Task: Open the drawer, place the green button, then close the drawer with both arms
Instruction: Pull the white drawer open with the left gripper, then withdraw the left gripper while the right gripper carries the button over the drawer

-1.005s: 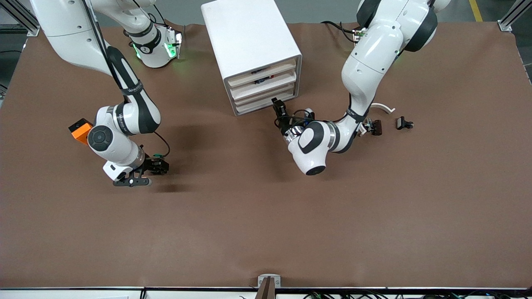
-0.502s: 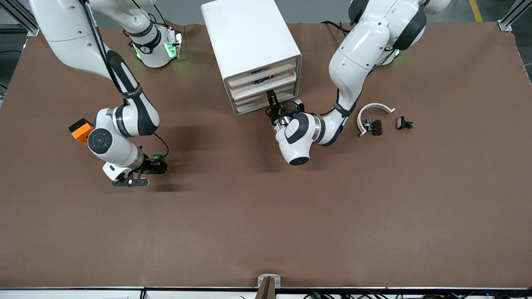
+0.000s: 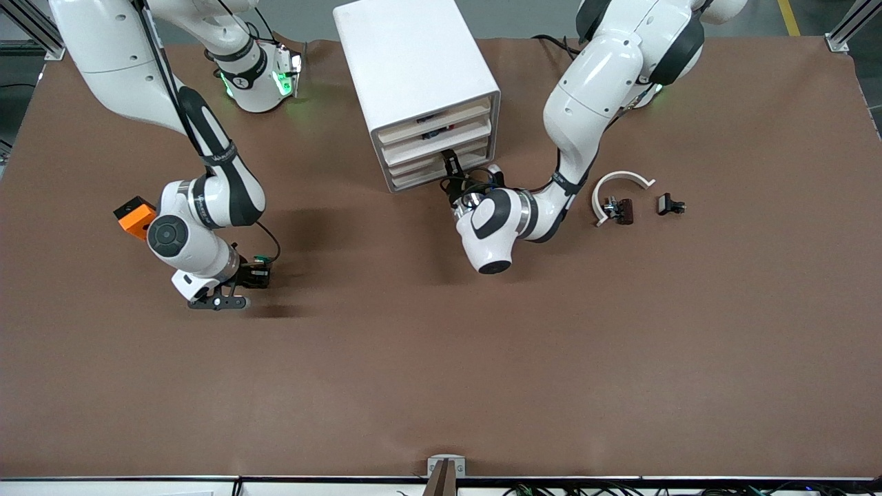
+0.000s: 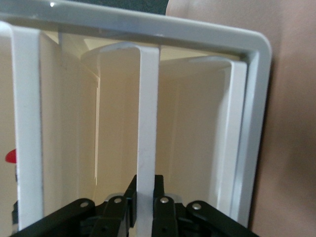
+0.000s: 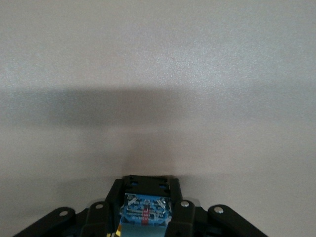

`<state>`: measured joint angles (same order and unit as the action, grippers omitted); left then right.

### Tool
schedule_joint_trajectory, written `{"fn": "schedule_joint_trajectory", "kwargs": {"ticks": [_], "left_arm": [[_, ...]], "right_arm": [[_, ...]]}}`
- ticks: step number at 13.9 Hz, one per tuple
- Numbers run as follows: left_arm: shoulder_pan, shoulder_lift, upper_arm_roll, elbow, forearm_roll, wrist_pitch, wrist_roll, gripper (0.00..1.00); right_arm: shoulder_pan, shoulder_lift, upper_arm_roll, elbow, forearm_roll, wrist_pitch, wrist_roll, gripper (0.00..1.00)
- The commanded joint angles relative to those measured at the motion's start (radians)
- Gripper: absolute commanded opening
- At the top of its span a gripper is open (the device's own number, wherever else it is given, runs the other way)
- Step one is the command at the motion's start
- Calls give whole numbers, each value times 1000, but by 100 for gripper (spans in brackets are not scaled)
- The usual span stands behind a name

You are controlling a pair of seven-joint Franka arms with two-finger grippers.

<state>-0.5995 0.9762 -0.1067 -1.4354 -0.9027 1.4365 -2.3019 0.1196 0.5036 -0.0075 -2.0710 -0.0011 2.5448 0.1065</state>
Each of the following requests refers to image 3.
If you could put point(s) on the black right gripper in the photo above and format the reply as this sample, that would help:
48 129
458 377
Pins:
252 276

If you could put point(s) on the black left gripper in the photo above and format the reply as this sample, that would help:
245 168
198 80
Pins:
456 187

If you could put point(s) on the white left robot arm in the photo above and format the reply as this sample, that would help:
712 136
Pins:
599 76

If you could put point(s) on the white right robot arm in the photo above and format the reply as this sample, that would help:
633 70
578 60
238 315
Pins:
117 41

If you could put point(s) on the orange and black box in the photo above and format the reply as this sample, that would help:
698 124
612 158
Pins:
132 217

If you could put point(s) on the white curved plastic piece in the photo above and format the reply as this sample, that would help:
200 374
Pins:
623 174

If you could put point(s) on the brown component with metal clip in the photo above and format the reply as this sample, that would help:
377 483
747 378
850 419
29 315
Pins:
625 211

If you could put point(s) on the small black component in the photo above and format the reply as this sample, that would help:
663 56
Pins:
665 203

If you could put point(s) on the grey metal edge bracket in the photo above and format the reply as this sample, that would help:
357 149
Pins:
446 459

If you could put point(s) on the aluminium frame profile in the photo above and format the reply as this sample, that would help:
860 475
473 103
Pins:
34 27
851 24

